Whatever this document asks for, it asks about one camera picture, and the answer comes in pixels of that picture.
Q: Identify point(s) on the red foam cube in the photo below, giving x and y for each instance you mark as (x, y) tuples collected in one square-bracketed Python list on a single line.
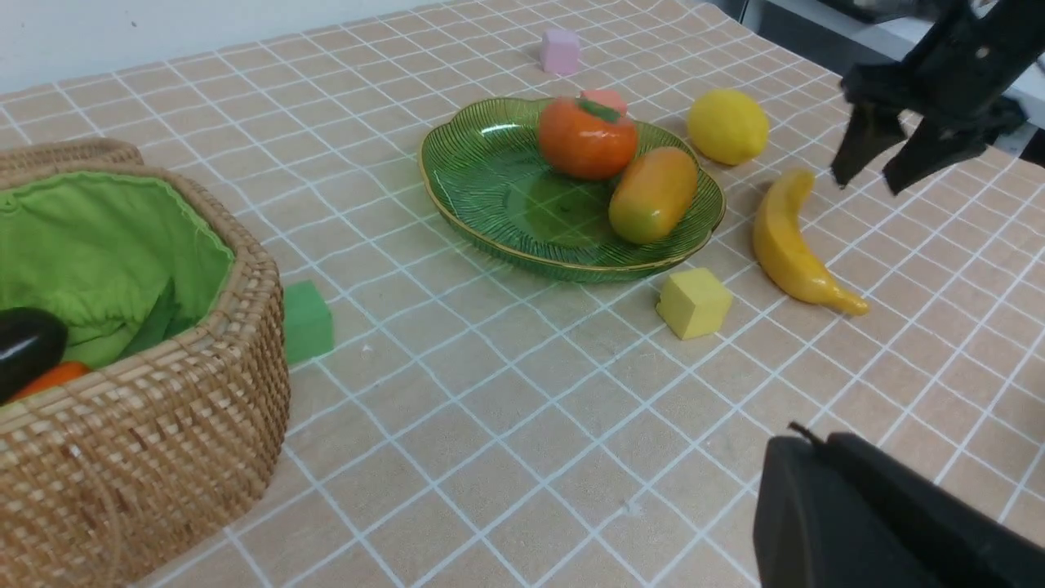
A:
[(607, 97)]

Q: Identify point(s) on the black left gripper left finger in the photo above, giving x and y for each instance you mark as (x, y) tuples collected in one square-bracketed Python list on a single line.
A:
[(813, 529)]

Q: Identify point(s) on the pink foam cube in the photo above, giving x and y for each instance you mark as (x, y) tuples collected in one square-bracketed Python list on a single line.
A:
[(560, 52)]

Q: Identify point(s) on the green foam cube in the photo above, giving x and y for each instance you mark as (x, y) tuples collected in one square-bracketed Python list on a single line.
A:
[(308, 323)]

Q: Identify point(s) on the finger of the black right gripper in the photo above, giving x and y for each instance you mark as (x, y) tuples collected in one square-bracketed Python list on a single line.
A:
[(931, 149), (871, 130)]

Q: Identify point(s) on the checkered beige tablecloth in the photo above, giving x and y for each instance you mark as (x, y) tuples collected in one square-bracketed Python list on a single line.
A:
[(477, 426)]

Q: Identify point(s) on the woven wicker basket green lining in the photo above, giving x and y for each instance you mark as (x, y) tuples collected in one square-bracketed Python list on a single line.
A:
[(109, 476)]

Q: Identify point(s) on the orange yellow mango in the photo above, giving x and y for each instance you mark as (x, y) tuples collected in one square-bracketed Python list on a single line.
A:
[(653, 194)]

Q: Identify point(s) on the green glass leaf plate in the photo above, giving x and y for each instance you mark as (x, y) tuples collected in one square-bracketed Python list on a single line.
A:
[(485, 176)]

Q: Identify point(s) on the orange persimmon green leaves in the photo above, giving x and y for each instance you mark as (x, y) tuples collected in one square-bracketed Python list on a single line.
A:
[(586, 140)]

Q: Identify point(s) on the red chili pepper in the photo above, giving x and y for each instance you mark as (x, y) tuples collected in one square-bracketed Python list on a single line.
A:
[(59, 375)]

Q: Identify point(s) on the yellow lemon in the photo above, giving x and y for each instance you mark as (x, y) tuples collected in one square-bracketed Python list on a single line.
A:
[(728, 127)]

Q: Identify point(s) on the yellow banana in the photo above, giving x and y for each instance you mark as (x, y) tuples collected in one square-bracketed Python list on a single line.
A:
[(781, 250)]

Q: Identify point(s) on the purple eggplant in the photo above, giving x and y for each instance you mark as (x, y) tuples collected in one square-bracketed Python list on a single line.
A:
[(33, 341)]

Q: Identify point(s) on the woven wicker basket lid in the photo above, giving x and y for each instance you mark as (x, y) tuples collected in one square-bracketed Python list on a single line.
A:
[(80, 150)]

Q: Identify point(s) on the yellow foam cube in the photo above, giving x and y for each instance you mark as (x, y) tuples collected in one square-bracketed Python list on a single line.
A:
[(693, 303)]

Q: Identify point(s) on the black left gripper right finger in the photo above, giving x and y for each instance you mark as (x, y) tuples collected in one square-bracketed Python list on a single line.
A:
[(955, 543)]

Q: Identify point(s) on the green bitter gourd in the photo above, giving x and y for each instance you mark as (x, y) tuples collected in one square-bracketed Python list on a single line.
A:
[(167, 319)]

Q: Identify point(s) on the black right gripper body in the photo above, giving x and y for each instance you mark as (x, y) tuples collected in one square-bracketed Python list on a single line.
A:
[(957, 75)]

